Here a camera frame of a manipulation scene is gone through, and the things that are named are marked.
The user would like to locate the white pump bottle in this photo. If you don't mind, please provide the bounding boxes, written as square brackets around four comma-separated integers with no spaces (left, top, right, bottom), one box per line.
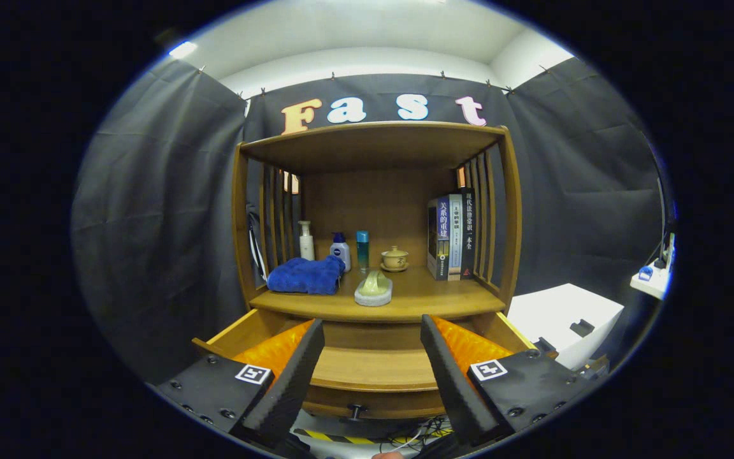
[298,221,315,261]

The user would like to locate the blue towel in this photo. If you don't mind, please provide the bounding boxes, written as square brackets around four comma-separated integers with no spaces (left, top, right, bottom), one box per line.
[266,255,346,296]

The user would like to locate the wooden cabinet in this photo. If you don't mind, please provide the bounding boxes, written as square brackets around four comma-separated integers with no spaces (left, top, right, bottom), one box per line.
[232,121,524,421]

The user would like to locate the white lotion bottle blue cap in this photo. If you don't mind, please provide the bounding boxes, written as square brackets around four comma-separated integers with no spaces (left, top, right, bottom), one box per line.
[330,232,352,273]

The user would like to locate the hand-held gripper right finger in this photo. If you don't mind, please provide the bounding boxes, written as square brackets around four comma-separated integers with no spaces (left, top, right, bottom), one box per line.
[419,314,594,447]

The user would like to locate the white power strip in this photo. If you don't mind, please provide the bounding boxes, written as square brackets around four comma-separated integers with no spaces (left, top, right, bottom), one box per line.
[630,233,675,300]

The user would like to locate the pale spine book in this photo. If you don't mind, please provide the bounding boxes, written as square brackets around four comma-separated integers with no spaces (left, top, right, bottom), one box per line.
[447,194,464,282]

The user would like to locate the beige lidded tea cup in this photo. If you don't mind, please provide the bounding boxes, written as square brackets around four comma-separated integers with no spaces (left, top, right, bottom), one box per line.
[380,245,410,273]

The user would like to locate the black spine book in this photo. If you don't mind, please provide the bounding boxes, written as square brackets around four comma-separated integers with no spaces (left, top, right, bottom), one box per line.
[461,188,477,280]

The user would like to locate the wooden drawer with black knob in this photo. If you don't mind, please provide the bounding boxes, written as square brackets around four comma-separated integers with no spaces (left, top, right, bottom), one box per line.
[192,309,536,421]

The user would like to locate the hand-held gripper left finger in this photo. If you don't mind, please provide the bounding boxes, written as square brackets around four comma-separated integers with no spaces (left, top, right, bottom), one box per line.
[154,318,326,450]

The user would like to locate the yellow black floor tape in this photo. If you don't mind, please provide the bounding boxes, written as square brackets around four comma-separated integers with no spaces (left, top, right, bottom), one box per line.
[294,427,374,446]

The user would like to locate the white side cabinet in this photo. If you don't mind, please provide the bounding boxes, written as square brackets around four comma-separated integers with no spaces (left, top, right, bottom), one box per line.
[507,283,625,372]

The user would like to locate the wooden countertop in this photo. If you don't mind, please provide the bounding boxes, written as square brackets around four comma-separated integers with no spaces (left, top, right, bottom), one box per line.
[249,265,508,324]

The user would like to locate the floor cables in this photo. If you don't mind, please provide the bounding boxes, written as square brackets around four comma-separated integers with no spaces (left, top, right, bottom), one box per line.
[380,414,456,455]

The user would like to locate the blue spine book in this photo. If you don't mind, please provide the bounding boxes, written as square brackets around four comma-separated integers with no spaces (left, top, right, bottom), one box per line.
[427,195,450,282]

